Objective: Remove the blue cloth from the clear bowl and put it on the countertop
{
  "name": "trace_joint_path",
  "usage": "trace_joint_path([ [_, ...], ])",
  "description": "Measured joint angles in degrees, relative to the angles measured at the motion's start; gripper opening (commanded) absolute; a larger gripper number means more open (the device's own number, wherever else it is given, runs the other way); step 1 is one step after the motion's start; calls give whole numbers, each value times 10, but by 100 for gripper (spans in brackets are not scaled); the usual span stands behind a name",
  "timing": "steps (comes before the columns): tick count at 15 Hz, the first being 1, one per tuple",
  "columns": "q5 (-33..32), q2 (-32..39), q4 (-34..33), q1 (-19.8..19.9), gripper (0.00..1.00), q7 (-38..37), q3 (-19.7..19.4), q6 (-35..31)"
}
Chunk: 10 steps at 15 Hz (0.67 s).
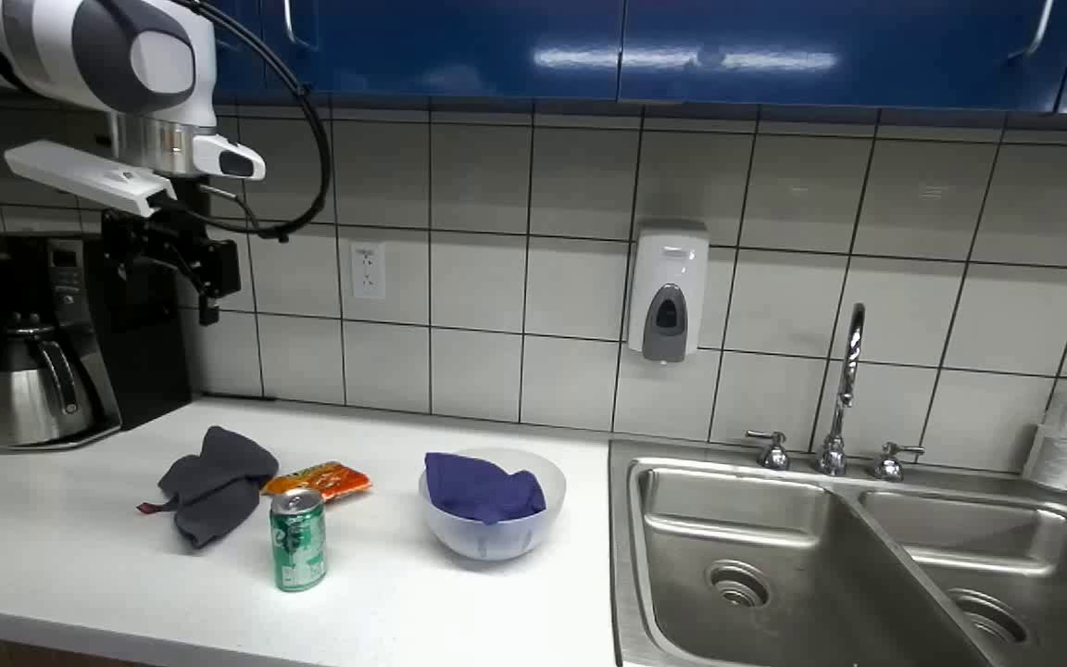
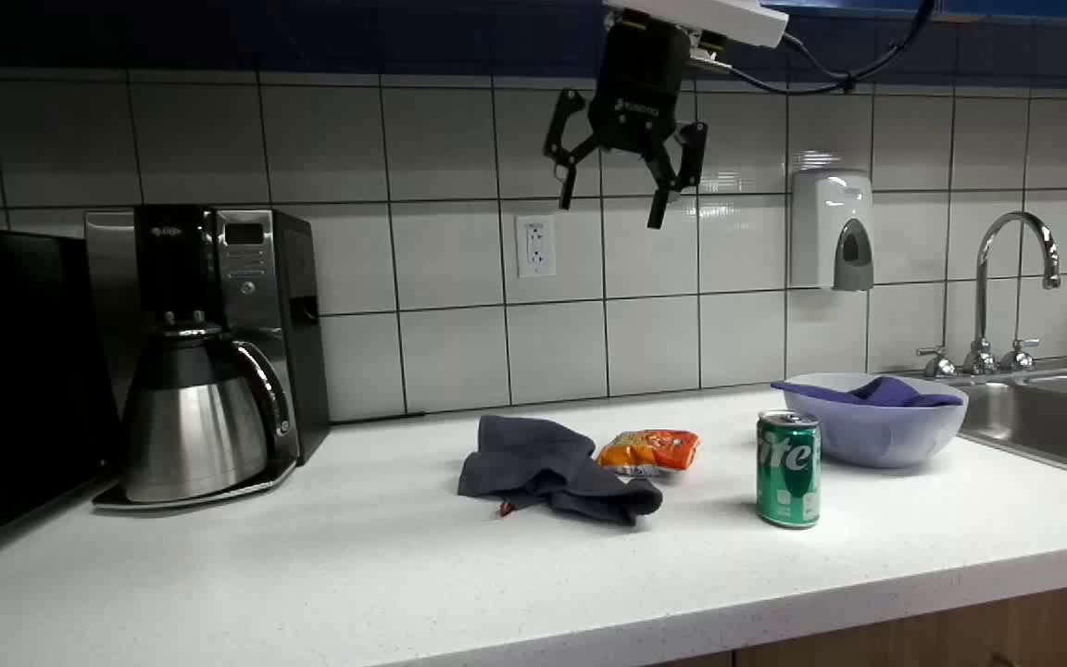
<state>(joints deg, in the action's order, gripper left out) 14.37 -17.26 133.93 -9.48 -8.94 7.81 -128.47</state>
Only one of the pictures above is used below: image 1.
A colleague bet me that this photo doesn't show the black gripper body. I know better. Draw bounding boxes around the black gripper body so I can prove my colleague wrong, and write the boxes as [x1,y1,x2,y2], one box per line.
[102,191,241,290]

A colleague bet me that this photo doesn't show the blue cloth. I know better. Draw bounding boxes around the blue cloth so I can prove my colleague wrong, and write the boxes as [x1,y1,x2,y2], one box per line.
[428,452,544,522]

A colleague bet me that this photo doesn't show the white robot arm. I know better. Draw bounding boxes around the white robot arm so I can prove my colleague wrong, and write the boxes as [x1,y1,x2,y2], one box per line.
[0,0,268,323]

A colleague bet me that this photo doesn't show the grey cloth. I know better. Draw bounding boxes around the grey cloth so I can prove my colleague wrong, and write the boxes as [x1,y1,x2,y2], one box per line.
[140,427,278,548]

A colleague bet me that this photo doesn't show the clear plastic bowl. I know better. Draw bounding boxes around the clear plastic bowl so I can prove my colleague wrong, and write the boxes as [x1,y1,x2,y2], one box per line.
[418,447,566,562]

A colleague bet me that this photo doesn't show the black coffee maker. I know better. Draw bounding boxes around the black coffee maker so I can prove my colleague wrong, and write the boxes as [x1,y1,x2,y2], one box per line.
[0,233,189,447]

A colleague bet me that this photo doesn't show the steel coffee carafe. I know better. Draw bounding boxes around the steel coffee carafe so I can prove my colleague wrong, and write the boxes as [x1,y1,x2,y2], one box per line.
[0,326,94,452]

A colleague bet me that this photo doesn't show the orange snack packet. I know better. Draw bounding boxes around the orange snack packet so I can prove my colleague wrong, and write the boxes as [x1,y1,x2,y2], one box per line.
[263,460,372,502]

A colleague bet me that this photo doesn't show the green soda can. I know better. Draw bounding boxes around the green soda can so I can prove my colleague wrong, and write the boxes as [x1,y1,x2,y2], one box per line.
[269,488,325,594]

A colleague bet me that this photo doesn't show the white soap dispenser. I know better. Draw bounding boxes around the white soap dispenser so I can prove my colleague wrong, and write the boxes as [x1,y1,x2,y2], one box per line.
[629,220,707,363]

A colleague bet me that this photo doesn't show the stainless steel double sink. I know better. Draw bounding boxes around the stainless steel double sink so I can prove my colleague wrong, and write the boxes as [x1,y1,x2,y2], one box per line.
[607,442,1067,667]

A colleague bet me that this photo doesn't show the blue upper cabinets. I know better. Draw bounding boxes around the blue upper cabinets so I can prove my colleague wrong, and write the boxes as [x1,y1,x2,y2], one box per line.
[213,0,1067,117]

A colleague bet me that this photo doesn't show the chrome faucet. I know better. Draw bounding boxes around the chrome faucet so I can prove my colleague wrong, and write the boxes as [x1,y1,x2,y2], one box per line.
[749,302,918,481]

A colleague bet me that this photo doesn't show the clear soap bottle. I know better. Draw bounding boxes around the clear soap bottle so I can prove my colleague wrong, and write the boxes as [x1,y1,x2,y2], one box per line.
[1023,384,1067,491]

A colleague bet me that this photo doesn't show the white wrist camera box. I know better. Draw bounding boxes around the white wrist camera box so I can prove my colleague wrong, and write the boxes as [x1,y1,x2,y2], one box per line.
[0,128,269,223]

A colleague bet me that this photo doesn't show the white wall outlet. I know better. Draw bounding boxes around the white wall outlet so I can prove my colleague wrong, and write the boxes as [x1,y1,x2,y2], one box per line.
[349,239,389,299]

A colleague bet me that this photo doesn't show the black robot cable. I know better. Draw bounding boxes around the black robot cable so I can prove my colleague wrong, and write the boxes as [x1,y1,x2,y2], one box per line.
[182,0,337,243]

